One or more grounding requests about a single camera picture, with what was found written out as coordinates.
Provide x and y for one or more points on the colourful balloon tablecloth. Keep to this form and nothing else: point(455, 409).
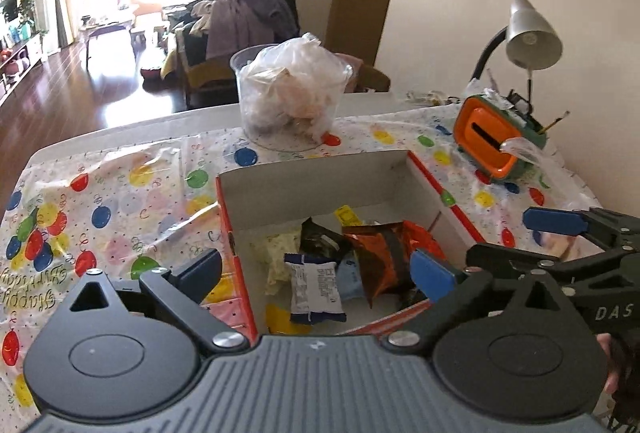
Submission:
point(152, 202)

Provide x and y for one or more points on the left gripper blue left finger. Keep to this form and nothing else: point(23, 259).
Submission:
point(190, 282)

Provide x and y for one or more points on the white blue snack packet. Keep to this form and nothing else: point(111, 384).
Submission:
point(315, 297)

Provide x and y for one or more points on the yellow cartoon snack packet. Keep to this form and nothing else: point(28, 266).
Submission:
point(347, 217)

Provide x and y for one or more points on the red white cardboard box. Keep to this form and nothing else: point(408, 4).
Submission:
point(380, 187)

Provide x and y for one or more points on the dark brown snack packet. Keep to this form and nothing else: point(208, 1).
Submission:
point(319, 241)

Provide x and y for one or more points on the wooden tv cabinet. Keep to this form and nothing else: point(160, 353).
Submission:
point(17, 62)

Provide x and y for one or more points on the person's right hand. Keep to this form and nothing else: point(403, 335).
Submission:
point(606, 342)

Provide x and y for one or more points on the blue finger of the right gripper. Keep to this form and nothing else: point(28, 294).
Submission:
point(561, 222)
point(502, 262)

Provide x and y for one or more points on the wooden coffee table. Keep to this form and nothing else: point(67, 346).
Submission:
point(88, 33)

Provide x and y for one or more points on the yellow gold candy packet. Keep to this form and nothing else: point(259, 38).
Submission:
point(278, 321)

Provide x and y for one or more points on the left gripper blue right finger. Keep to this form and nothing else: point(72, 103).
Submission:
point(445, 283)

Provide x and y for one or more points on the dark red chips bag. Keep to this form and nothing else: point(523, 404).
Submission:
point(383, 253)

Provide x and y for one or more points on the orange green tissue holder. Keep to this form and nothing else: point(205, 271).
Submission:
point(484, 124)

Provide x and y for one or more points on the grey desk lamp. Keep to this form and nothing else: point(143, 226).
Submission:
point(531, 44)

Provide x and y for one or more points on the sofa with piled clothes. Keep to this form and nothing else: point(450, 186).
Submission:
point(214, 32)

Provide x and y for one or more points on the clear tub with plastic bag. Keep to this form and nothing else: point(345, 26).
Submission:
point(289, 92)

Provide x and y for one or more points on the grey blue snack packet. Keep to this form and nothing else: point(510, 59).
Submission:
point(348, 279)

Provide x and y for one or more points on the pale yellow snack packet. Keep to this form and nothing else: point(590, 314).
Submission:
point(270, 251)

